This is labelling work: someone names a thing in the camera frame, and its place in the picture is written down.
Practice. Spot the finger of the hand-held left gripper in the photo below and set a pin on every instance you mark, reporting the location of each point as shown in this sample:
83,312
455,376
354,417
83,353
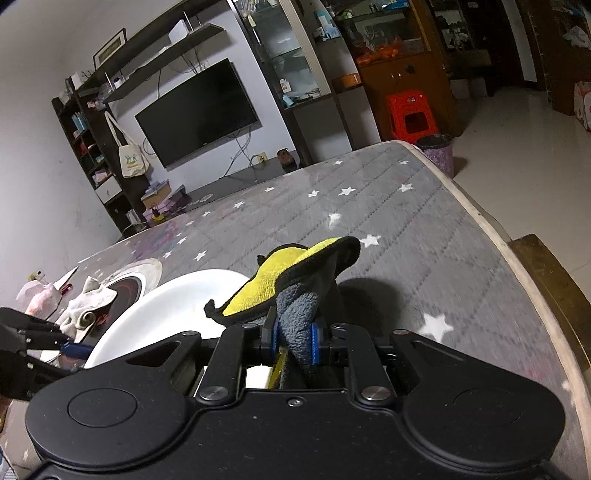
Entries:
48,368
51,333

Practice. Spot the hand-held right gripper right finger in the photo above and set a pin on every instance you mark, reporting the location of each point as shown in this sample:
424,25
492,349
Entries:
316,344

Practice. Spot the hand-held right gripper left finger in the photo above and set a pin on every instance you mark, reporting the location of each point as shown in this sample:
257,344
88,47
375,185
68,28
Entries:
275,338

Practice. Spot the yellow and grey cleaning cloth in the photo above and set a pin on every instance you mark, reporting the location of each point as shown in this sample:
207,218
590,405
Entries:
258,290

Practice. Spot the white plate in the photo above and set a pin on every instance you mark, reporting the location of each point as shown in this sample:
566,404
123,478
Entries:
178,300

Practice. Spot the pink plastic bag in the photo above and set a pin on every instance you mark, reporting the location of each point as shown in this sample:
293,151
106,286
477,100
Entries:
39,297

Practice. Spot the white crumpled rag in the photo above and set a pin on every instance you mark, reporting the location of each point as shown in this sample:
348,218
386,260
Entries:
90,302

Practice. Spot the grey star-patterned table cover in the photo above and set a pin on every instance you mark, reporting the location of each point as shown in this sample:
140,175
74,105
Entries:
415,258

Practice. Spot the dark low television stand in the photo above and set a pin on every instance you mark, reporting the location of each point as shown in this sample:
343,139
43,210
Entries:
231,180

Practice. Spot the pile of pastel boxes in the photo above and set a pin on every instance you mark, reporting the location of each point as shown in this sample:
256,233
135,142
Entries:
162,199

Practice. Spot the white printed tote bag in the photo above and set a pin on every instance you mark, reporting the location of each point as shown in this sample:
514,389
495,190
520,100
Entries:
133,159

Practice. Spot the dark open bookshelf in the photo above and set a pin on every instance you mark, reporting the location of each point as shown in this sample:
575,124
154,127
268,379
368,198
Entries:
99,138

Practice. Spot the purple waste bin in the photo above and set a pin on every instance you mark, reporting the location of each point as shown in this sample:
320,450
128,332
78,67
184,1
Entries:
437,152

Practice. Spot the black flat-screen television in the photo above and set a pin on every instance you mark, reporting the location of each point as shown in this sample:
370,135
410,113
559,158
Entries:
198,113

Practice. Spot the red plastic stool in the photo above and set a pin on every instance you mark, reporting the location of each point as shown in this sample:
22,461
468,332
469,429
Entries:
408,104

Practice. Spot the orange box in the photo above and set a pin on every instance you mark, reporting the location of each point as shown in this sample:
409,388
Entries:
347,81

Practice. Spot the glass display cabinet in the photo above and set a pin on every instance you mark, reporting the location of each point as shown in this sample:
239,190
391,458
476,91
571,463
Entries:
295,50

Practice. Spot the brown wooden cabinet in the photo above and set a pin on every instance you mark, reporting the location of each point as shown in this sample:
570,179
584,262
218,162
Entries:
415,69

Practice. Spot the white box on shelf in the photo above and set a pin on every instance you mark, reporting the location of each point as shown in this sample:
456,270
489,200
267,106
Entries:
179,31

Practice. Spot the pink patterned bag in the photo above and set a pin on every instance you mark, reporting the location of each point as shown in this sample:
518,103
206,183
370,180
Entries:
584,104

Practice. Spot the wall power outlet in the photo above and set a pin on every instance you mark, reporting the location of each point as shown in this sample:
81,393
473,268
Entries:
261,158

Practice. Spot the white security camera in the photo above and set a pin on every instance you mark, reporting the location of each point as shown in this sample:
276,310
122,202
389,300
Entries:
116,82

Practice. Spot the framed wall picture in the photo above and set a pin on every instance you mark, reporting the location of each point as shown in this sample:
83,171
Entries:
110,47

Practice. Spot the dark wall shelf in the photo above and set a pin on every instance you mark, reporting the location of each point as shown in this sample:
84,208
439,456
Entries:
152,50

